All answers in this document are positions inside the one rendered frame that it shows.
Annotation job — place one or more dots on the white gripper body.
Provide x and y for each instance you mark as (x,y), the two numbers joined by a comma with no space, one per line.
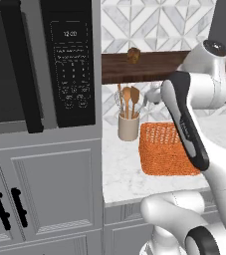
(153,94)

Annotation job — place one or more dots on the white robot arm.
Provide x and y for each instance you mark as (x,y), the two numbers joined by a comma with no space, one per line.
(217,186)

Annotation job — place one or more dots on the orange woven basket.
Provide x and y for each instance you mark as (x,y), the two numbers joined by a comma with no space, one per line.
(159,151)

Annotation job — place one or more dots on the grey base cabinet door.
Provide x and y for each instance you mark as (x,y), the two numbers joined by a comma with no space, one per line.
(127,240)

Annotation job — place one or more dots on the wooden spatula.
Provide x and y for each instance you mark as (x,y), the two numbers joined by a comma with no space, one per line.
(135,98)

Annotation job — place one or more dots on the wooden spoon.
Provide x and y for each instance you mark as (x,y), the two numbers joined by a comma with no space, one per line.
(127,99)

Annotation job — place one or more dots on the metal whisk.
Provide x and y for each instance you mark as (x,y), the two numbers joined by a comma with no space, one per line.
(119,101)

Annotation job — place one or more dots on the brown round jar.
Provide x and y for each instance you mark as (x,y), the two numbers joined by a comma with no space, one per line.
(133,55)

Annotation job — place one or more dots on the beige utensil pot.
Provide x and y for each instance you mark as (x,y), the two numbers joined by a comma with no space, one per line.
(128,129)

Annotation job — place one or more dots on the grey microwave oven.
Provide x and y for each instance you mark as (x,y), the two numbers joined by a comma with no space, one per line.
(74,20)

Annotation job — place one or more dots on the grey wide drawer front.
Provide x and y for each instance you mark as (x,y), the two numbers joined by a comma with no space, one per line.
(51,247)

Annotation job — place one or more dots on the dark wooden wall shelf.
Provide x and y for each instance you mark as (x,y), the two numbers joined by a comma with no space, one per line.
(134,69)

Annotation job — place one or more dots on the dark grey wall cabinet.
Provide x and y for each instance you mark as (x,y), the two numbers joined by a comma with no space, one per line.
(225,20)

